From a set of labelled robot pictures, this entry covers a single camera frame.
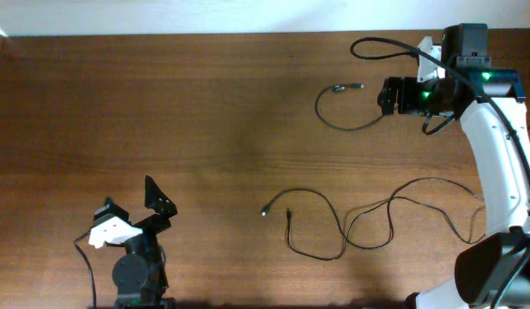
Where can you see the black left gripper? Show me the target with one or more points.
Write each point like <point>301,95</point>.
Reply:
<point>149,224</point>

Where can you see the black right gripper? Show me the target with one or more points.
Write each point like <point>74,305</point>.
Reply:
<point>406,86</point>

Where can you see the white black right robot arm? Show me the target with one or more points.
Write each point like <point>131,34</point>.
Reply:
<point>457,82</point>

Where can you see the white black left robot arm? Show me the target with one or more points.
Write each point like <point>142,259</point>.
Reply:
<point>140,275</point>

